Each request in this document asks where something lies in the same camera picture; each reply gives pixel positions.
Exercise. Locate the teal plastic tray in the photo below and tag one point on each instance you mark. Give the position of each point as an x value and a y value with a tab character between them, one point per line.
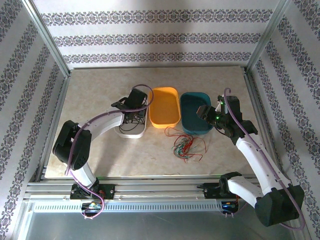
192	117

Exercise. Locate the aluminium frame post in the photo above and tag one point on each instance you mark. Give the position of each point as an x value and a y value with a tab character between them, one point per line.
266	37
48	40

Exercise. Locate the aluminium mounting rail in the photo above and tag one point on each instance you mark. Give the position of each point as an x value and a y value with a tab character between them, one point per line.
160	190

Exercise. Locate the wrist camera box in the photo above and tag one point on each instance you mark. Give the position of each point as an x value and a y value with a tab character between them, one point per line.
233	105
138	98

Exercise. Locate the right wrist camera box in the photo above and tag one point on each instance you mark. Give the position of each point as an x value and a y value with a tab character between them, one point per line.
233	105

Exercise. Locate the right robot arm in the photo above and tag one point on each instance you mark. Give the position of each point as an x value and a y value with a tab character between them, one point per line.
255	155

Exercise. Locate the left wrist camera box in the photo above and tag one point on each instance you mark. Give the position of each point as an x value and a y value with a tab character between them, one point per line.
138	98

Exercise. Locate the grey metal base sheet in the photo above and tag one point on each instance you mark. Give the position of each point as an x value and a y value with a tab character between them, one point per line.
160	227

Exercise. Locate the white plastic tray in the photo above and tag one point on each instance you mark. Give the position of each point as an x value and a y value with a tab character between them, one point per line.
131	136

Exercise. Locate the aluminium side rail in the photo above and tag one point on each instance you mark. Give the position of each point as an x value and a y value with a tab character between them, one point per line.
253	100
52	130

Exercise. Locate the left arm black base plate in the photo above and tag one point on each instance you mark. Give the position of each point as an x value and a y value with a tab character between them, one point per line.
108	192

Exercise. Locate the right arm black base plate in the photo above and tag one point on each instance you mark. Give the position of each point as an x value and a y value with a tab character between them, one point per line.
211	190

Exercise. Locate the orange plastic tray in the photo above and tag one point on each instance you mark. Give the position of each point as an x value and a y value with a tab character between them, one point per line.
163	110

